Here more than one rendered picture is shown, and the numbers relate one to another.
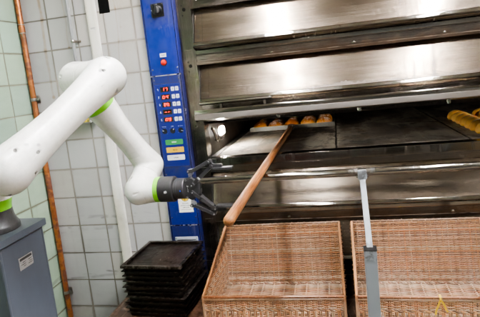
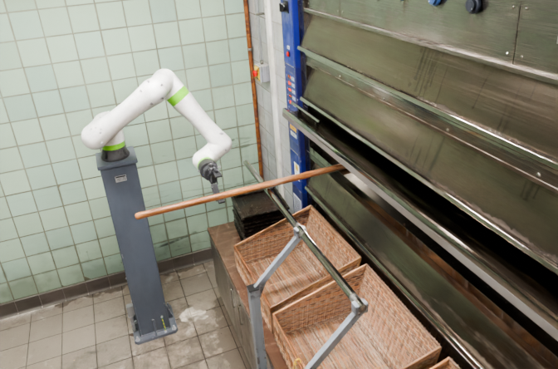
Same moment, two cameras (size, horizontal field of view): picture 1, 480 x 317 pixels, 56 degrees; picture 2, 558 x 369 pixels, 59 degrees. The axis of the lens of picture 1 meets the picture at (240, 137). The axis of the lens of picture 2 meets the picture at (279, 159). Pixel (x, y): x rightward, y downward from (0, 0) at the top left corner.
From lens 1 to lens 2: 2.08 m
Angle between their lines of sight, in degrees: 58
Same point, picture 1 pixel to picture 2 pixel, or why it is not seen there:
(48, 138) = (106, 126)
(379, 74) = (394, 145)
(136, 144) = (202, 130)
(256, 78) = (331, 95)
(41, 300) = (132, 199)
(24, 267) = (119, 181)
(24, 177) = (92, 144)
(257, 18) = (334, 38)
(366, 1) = (397, 57)
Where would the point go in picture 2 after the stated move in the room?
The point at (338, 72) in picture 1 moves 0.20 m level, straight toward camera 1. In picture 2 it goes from (372, 123) to (327, 132)
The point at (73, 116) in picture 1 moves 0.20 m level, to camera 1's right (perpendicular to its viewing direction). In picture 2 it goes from (121, 116) to (135, 128)
